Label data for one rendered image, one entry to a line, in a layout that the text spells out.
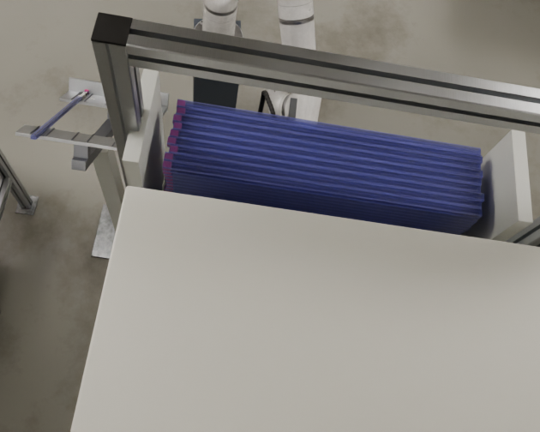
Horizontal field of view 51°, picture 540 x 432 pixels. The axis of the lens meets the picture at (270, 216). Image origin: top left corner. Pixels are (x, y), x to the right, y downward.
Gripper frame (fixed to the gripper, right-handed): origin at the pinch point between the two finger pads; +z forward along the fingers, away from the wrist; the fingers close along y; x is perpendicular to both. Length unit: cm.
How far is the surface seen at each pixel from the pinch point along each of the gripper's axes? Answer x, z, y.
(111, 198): 46, 21, -60
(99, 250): 77, 53, -70
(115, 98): -85, -26, -34
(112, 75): -89, -30, -34
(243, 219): -87, -13, -15
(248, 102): 132, -17, -14
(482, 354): -95, -2, 18
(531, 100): -92, -35, 17
